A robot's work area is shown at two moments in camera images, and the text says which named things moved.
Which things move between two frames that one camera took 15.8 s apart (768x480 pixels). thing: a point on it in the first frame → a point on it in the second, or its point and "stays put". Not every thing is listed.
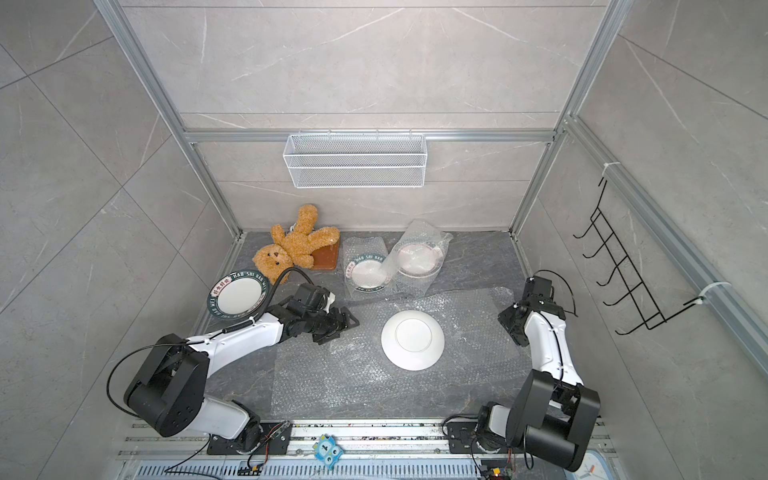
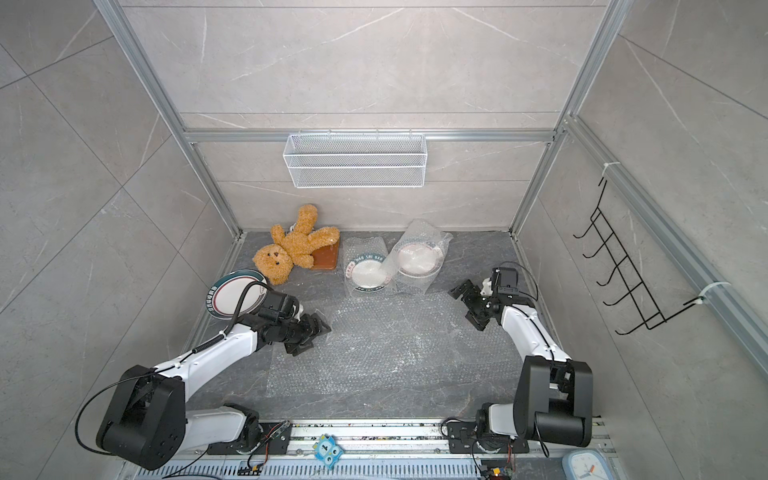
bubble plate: [413, 340] → [225, 295]
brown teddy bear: [293, 249] stays put
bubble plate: [416, 257] stays put
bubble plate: [362, 260] stays put
